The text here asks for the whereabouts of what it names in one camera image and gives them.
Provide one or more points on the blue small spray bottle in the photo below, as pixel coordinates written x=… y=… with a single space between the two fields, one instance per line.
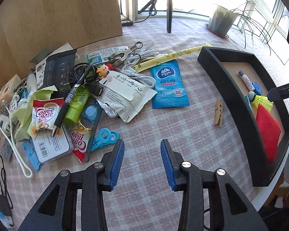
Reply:
x=89 y=113

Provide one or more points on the small white lotion bottle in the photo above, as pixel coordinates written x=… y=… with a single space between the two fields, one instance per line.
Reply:
x=246 y=81

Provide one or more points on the potted spider plant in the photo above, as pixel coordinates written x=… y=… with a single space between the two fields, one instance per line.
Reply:
x=223 y=19

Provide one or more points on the red cloth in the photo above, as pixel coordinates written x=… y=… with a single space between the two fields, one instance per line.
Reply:
x=270 y=131

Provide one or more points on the black sorting tray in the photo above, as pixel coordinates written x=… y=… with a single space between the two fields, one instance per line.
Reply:
x=222 y=66

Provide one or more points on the green tube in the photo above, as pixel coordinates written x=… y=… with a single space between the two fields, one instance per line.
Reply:
x=76 y=107

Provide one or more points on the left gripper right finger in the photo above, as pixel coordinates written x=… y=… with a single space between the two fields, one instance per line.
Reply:
x=211 y=200

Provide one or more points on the blue white paper label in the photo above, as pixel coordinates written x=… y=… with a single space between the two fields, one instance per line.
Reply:
x=102 y=55

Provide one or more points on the white torn foil pouch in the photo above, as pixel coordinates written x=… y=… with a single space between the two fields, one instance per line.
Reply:
x=124 y=95

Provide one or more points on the blue Vinda tissue pack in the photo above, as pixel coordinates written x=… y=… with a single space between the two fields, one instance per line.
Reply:
x=170 y=91

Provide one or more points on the wooden clothespin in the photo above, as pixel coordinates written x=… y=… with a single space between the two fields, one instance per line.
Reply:
x=218 y=111

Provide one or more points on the blue round cap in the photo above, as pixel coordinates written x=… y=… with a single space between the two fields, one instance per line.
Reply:
x=257 y=88

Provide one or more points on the long grey shoehorn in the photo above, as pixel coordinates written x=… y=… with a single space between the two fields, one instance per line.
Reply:
x=92 y=134

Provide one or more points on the cartoon clown keychain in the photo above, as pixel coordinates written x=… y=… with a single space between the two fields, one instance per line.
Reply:
x=104 y=70

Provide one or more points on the yellow paper chopstick sleeve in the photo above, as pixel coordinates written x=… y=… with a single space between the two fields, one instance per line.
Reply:
x=167 y=57

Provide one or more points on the black camera tripod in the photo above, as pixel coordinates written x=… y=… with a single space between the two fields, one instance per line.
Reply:
x=150 y=7

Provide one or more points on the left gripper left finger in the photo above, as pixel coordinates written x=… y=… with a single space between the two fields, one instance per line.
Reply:
x=55 y=209

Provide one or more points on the white tin with barcode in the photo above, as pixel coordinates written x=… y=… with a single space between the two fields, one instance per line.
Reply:
x=48 y=148

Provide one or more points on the yellow green shuttlecock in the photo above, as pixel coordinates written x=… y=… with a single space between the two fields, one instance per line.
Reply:
x=257 y=100

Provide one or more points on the Coffee mate sachet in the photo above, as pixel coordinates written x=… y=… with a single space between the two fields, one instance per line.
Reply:
x=80 y=136
x=44 y=114

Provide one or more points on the black pen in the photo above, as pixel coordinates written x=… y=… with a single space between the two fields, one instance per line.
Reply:
x=65 y=106

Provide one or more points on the black flat pouch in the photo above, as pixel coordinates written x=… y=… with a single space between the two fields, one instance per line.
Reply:
x=55 y=70

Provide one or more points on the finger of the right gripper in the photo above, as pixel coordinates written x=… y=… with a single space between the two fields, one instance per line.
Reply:
x=279 y=93

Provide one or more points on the yellow green cleaning cloth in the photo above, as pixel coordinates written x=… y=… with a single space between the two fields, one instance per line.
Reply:
x=24 y=113

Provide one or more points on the metal tongs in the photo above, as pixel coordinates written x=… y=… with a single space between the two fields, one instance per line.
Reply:
x=119 y=57

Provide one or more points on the black power strip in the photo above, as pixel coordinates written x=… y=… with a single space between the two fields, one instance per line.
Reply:
x=127 y=23

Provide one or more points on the blue plastic clip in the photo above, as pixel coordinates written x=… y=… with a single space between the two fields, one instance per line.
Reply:
x=104 y=138

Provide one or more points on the white power strip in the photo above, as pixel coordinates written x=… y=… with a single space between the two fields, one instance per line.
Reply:
x=6 y=110

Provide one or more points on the blue plastic clothespin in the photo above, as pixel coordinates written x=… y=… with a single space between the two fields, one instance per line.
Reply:
x=248 y=102

